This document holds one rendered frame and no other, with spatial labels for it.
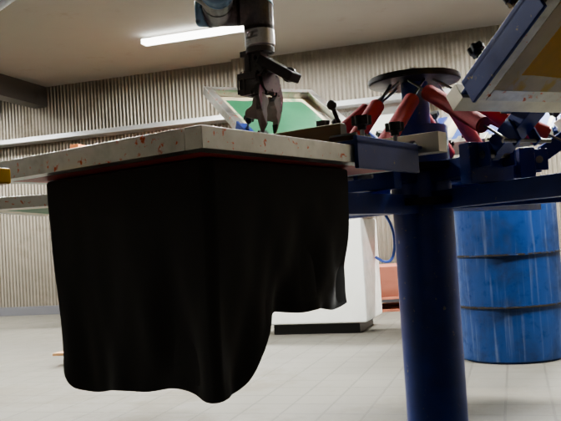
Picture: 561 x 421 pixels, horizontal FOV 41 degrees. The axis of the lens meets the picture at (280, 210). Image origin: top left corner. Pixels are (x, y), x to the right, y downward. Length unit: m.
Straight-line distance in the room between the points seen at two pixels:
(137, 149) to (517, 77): 0.99
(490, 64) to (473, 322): 3.02
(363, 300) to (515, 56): 4.60
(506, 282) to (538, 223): 0.39
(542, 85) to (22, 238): 9.64
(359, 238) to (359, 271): 0.27
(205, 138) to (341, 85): 8.19
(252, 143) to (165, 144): 0.15
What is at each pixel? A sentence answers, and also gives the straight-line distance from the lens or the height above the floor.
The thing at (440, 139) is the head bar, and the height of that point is 1.02.
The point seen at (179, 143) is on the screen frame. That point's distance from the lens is 1.25.
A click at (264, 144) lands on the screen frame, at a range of 1.35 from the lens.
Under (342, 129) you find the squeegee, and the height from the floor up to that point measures 1.05.
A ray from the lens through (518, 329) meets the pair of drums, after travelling 4.66.
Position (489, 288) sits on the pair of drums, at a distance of 4.65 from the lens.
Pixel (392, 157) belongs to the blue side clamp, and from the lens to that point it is 1.75.
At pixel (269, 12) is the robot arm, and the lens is 1.93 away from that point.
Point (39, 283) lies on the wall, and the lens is 10.98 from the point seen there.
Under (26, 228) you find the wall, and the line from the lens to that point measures 11.08.
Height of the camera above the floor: 0.80
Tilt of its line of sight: 2 degrees up
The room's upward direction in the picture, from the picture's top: 4 degrees counter-clockwise
